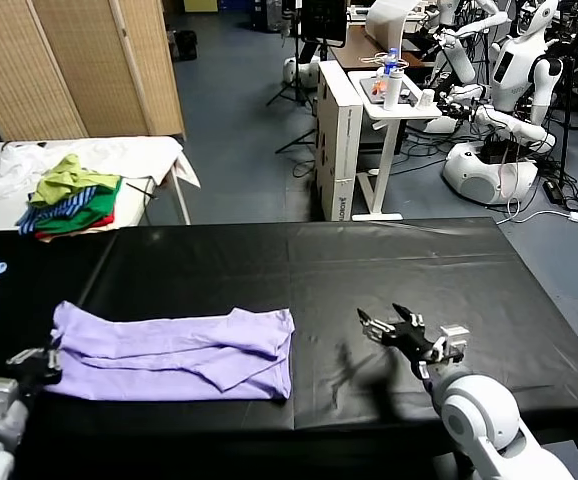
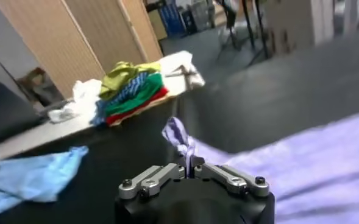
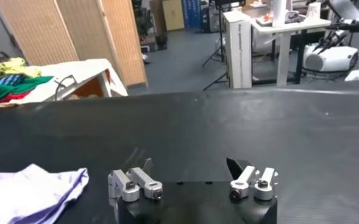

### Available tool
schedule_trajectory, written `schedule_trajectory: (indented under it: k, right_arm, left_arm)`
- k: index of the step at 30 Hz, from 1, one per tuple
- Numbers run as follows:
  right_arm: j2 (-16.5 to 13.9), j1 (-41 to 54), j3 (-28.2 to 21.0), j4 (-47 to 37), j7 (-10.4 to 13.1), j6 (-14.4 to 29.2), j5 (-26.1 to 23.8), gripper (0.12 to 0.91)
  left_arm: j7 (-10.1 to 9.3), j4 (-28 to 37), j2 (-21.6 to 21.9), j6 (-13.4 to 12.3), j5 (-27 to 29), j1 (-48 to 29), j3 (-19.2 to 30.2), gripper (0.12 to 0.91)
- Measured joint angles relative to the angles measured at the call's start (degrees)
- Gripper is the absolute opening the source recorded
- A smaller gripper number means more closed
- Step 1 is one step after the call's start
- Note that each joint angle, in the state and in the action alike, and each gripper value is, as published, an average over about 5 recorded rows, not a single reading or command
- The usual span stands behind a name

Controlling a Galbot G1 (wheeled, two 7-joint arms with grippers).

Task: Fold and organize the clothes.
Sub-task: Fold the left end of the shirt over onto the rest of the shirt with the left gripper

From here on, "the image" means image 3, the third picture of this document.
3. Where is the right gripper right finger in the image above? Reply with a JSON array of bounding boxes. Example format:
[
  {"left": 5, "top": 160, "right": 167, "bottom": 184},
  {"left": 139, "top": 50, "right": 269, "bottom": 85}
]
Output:
[{"left": 226, "top": 156, "right": 280, "bottom": 201}]

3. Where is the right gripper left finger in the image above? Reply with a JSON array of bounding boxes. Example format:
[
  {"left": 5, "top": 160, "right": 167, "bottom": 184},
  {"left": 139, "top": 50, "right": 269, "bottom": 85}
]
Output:
[{"left": 107, "top": 157, "right": 164, "bottom": 204}]

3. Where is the lavender t-shirt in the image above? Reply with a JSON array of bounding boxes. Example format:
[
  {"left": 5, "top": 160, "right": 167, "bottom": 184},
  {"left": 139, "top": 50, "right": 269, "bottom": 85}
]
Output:
[{"left": 0, "top": 163, "right": 90, "bottom": 224}]

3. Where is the black vinyl table cover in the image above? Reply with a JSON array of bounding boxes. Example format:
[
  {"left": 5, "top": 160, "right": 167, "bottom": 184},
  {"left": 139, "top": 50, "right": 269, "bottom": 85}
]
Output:
[{"left": 0, "top": 86, "right": 359, "bottom": 224}]

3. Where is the black monitor tripod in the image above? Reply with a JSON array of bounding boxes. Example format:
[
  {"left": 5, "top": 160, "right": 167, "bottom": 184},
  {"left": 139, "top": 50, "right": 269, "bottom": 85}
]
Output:
[{"left": 202, "top": 70, "right": 229, "bottom": 91}]

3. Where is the white tablecloth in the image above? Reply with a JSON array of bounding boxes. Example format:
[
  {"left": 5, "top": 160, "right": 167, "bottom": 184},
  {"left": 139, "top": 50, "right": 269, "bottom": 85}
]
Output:
[{"left": 14, "top": 58, "right": 129, "bottom": 105}]

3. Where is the tall white cardboard box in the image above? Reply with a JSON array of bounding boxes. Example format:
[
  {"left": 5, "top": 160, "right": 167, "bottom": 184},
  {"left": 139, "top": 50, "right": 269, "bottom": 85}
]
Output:
[{"left": 222, "top": 10, "right": 253, "bottom": 89}]

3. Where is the white standing desk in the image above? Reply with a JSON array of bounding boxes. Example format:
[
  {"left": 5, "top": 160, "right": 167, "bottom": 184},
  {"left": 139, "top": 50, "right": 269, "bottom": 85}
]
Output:
[{"left": 251, "top": 16, "right": 332, "bottom": 87}]

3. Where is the red garment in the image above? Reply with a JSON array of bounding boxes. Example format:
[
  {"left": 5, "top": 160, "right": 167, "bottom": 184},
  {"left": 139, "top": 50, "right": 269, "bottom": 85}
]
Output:
[{"left": 0, "top": 91, "right": 31, "bottom": 108}]

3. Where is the black trash bin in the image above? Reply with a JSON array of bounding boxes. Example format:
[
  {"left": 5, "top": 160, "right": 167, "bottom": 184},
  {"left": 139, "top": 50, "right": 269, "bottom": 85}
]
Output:
[{"left": 154, "top": 33, "right": 168, "bottom": 52}]

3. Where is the black light stand tripod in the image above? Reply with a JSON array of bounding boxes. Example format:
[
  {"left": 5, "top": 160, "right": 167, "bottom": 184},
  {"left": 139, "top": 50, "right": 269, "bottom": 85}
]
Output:
[{"left": 201, "top": 0, "right": 228, "bottom": 67}]

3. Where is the blue striped garment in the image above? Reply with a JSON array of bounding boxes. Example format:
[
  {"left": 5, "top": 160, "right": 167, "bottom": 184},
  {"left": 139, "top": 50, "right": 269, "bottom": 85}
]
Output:
[{"left": 0, "top": 74, "right": 27, "bottom": 96}]

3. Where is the lime green garment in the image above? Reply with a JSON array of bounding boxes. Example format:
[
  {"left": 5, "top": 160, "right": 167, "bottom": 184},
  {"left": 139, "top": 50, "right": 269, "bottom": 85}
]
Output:
[{"left": 0, "top": 57, "right": 43, "bottom": 85}]

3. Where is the white tumbler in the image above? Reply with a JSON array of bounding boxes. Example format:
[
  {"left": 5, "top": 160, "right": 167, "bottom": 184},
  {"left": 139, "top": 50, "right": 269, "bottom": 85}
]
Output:
[{"left": 272, "top": 0, "right": 293, "bottom": 28}]

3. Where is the bamboo folding screen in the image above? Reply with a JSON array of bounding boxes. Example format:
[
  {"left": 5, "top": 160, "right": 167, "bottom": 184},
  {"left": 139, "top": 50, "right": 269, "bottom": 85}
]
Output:
[{"left": 0, "top": 0, "right": 149, "bottom": 88}]

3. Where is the thin black cable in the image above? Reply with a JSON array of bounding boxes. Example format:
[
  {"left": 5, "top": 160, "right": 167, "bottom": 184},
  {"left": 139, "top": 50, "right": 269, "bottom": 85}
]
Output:
[{"left": 54, "top": 74, "right": 79, "bottom": 101}]

